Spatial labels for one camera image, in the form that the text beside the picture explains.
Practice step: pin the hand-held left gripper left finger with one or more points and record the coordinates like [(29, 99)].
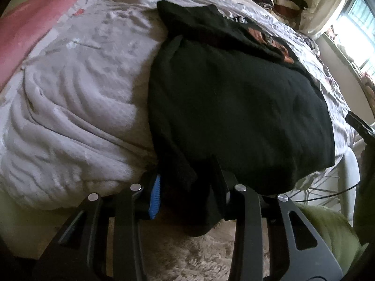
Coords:
[(154, 199)]

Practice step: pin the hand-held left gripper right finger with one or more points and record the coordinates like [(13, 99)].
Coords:
[(224, 193)]

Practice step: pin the black t-shirt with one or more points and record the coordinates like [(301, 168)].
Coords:
[(234, 108)]

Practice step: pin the cream curtain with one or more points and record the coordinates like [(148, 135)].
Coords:
[(325, 8)]

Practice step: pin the pink blanket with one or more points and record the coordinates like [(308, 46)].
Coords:
[(23, 20)]

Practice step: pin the beige fluffy rug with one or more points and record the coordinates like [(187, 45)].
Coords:
[(190, 257)]

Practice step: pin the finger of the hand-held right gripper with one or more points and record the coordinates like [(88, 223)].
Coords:
[(360, 126)]

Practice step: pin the window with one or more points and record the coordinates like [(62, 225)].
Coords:
[(356, 26)]

